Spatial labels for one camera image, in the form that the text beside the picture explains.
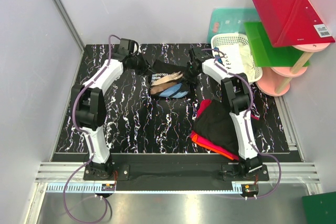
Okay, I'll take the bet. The white plastic laundry basket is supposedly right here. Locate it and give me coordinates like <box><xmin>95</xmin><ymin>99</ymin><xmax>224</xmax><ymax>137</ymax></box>
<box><xmin>211</xmin><ymin>33</ymin><xmax>263</xmax><ymax>83</ymax></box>

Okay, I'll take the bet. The orange t shirt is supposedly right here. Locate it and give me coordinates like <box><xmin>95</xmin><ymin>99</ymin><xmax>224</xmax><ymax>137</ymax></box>
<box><xmin>190</xmin><ymin>131</ymin><xmax>239</xmax><ymax>161</ymax></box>

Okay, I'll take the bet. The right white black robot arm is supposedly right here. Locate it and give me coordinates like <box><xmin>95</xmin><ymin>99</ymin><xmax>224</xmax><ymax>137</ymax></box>
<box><xmin>185</xmin><ymin>47</ymin><xmax>263</xmax><ymax>180</ymax></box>

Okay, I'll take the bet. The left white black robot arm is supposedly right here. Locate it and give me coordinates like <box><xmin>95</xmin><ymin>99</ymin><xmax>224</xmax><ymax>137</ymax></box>
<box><xmin>71</xmin><ymin>35</ymin><xmax>151</xmax><ymax>180</ymax></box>

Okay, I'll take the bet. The teal plastic board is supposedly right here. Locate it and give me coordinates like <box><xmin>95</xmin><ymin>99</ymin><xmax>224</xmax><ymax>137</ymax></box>
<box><xmin>207</xmin><ymin>8</ymin><xmax>260</xmax><ymax>44</ymax></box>

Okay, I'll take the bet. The green plastic sheet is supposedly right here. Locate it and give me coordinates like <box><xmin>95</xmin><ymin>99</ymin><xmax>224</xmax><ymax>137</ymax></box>
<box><xmin>244</xmin><ymin>22</ymin><xmax>303</xmax><ymax>67</ymax></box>

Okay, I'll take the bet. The pink wooden shelf stand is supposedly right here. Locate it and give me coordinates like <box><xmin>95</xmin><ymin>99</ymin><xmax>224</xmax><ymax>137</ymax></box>
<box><xmin>257</xmin><ymin>43</ymin><xmax>332</xmax><ymax>97</ymax></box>

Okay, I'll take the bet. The red plastic sheet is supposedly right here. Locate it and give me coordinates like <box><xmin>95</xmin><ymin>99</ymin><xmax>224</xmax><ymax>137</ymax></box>
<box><xmin>252</xmin><ymin>0</ymin><xmax>335</xmax><ymax>48</ymax></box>

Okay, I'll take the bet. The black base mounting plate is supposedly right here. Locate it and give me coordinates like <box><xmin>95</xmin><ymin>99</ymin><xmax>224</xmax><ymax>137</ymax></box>
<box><xmin>83</xmin><ymin>153</ymin><xmax>269</xmax><ymax>193</ymax></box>

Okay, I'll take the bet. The dark green board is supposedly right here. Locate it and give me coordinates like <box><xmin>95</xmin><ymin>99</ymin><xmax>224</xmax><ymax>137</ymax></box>
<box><xmin>302</xmin><ymin>192</ymin><xmax>336</xmax><ymax>224</ymax></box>

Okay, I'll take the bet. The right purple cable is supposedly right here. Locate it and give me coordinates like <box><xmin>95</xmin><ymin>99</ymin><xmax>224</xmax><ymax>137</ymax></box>
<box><xmin>201</xmin><ymin>48</ymin><xmax>283</xmax><ymax>200</ymax></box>

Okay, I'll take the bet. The purple cable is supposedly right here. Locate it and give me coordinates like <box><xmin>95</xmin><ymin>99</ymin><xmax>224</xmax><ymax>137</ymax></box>
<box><xmin>201</xmin><ymin>48</ymin><xmax>283</xmax><ymax>200</ymax></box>
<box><xmin>62</xmin><ymin>34</ymin><xmax>121</xmax><ymax>221</ymax></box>

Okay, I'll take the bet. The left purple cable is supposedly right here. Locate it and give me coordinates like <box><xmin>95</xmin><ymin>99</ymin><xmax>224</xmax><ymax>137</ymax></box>
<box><xmin>62</xmin><ymin>34</ymin><xmax>121</xmax><ymax>221</ymax></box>

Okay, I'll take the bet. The left corner aluminium post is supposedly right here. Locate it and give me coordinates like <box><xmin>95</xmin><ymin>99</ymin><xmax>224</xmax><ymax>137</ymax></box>
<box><xmin>52</xmin><ymin>0</ymin><xmax>85</xmax><ymax>51</ymax></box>

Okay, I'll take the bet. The aluminium frame rail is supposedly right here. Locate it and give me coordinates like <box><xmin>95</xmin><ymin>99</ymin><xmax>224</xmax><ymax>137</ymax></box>
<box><xmin>35</xmin><ymin>162</ymin><xmax>320</xmax><ymax>194</ymax></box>

